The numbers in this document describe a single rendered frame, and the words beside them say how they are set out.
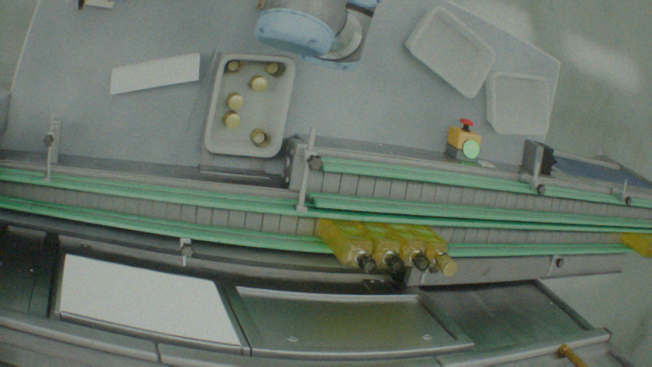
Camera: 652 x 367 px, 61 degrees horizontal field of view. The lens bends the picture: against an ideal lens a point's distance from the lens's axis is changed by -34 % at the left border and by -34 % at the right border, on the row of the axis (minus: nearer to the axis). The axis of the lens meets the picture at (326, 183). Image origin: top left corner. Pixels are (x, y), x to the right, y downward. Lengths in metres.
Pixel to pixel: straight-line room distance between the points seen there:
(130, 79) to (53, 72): 0.27
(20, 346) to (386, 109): 1.20
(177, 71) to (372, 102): 0.49
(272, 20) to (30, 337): 0.73
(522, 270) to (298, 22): 1.20
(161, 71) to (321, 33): 0.69
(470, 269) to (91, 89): 1.10
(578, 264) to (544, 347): 0.69
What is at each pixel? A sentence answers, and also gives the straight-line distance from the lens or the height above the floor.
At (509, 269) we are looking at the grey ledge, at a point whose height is 0.88.
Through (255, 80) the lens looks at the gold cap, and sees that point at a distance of 1.70.
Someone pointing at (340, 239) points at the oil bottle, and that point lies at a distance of 1.59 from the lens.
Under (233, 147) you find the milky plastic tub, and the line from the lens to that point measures 1.71.
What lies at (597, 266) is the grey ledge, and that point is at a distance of 2.28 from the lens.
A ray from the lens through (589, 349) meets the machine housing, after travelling 1.65.
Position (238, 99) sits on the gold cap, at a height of 0.81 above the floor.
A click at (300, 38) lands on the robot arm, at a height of 1.46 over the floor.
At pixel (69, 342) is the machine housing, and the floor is 1.39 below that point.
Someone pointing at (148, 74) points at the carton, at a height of 0.81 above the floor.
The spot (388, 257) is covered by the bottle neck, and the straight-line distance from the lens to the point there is 1.55.
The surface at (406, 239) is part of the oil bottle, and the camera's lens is 1.60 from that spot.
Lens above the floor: 2.46
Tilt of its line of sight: 68 degrees down
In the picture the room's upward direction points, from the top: 136 degrees clockwise
